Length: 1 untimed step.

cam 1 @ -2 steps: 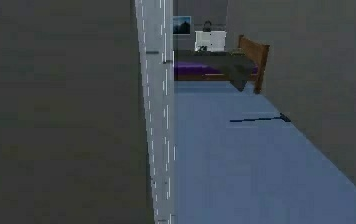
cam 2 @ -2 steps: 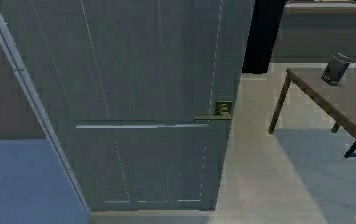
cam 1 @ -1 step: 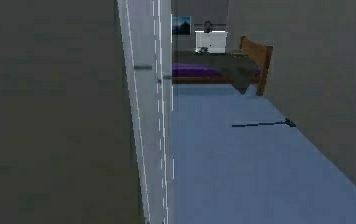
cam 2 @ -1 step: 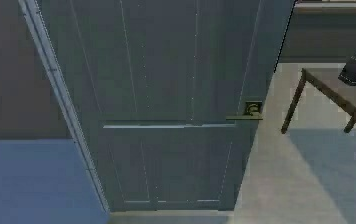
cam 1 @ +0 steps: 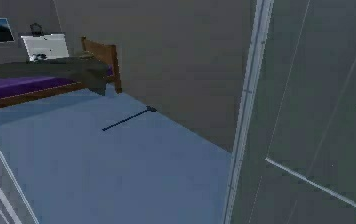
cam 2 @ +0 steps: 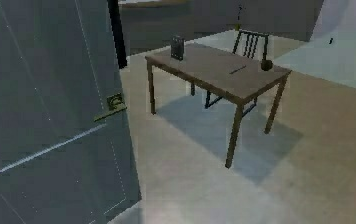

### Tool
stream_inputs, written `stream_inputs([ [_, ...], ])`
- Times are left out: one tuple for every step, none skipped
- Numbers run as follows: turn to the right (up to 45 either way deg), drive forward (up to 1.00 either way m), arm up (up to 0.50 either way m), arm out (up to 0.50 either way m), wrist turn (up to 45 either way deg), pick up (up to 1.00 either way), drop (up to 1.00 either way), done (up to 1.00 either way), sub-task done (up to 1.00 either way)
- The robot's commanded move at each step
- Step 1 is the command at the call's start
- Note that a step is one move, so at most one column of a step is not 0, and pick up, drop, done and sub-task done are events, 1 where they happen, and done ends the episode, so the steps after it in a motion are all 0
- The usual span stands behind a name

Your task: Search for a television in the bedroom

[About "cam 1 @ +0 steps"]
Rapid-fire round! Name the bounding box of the dark blue stick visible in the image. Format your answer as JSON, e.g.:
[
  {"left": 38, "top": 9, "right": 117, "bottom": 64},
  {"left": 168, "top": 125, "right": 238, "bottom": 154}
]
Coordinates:
[{"left": 101, "top": 105, "right": 158, "bottom": 132}]

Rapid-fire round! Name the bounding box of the white framed glass door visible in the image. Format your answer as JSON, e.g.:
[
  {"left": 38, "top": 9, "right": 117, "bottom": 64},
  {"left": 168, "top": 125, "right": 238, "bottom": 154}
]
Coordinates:
[{"left": 221, "top": 0, "right": 356, "bottom": 224}]

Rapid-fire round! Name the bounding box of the wooden bed with purple cover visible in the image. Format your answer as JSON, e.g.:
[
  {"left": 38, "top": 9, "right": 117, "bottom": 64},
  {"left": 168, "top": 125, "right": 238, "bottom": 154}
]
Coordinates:
[{"left": 0, "top": 35, "right": 123, "bottom": 112}]

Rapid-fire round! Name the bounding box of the small black round object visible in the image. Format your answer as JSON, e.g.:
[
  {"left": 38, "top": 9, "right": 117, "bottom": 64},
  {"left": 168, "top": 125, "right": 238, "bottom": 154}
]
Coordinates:
[{"left": 29, "top": 22, "right": 45, "bottom": 37}]

